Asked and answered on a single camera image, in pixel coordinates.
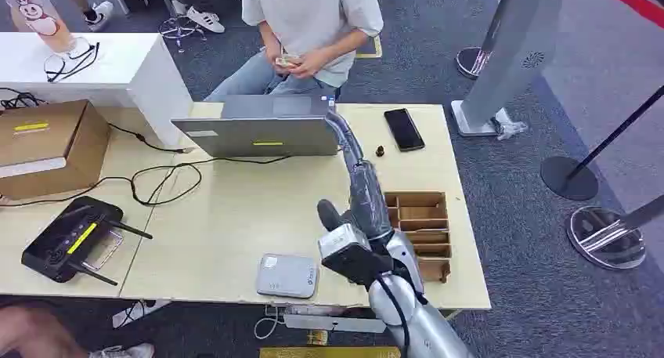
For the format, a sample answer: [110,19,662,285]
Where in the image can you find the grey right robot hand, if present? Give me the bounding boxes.
[316,110,395,244]

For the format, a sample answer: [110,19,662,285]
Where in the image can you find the wooden card box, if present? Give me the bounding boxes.
[384,190,453,284]

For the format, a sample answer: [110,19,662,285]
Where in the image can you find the black smartphone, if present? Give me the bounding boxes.
[384,107,427,154]

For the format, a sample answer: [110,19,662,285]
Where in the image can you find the flat grey square device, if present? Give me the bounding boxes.
[255,252,319,300]

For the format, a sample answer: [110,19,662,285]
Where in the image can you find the grey laptop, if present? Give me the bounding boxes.
[171,93,341,159]

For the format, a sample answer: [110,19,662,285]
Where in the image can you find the grey power strip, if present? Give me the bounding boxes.
[265,304,388,334]

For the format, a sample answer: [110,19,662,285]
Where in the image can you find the person's left hand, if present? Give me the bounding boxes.
[287,50,328,81]

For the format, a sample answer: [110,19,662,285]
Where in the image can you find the person's hand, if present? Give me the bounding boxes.
[264,42,287,77]
[287,50,328,81]

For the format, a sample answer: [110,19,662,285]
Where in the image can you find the yellow-edged floor mat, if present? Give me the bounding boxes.
[355,34,384,60]

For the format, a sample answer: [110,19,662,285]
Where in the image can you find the crumpled clear plastic bag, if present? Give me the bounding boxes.
[493,107,529,142]

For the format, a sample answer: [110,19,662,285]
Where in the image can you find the yellow floor plate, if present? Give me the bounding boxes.
[259,345,402,358]

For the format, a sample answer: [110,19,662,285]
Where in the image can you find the person's right hand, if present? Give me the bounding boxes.
[264,42,287,77]

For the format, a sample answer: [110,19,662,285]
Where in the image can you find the chrome stanchion base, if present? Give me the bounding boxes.
[565,194,664,271]
[455,46,492,81]

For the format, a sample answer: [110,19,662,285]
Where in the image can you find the seated person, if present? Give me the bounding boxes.
[204,0,385,104]

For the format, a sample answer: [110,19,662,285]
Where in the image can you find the grey slanted pillar stand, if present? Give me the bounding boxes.
[449,0,568,138]

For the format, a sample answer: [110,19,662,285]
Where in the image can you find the black stanchion with round base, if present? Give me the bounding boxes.
[539,85,664,203]

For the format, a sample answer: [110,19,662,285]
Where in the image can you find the white striped shoe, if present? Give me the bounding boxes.
[186,5,226,35]

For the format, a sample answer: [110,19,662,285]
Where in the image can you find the chrome chair base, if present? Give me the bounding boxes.
[157,0,204,54]

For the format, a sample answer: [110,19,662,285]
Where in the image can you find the white power strip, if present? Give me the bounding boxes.
[111,299,172,330]

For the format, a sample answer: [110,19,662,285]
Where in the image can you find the clear phone case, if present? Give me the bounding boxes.
[81,229,125,273]

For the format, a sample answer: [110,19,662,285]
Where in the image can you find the bystander's white shoe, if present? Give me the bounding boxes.
[88,342,156,358]

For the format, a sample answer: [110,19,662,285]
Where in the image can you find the white cabinet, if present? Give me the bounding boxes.
[0,31,194,150]

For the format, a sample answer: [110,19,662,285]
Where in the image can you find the black router with antennas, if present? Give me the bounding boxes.
[20,196,154,287]

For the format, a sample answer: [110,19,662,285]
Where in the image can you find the brown cardboard box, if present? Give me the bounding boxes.
[0,99,111,201]

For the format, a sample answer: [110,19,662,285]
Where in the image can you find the white shoe with black sock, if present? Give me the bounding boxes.
[82,0,115,33]

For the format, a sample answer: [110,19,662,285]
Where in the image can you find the red barrier belt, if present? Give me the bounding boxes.
[594,0,664,30]

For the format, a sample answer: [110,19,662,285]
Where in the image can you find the bystander's bare leg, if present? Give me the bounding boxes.
[0,306,90,358]

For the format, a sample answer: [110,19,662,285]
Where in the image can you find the printed drink cup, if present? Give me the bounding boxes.
[0,0,79,55]

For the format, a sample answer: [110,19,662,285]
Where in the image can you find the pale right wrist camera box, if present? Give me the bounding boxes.
[317,222,396,290]

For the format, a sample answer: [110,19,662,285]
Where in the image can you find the white cable loop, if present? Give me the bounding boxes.
[253,313,284,341]

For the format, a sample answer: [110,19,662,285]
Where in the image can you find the long black cable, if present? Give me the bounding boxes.
[0,123,293,209]

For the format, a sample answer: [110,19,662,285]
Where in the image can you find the black cord with clear lid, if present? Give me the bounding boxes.
[43,35,101,84]

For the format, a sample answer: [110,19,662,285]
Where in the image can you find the bundle of black cables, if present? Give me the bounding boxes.
[0,87,48,110]

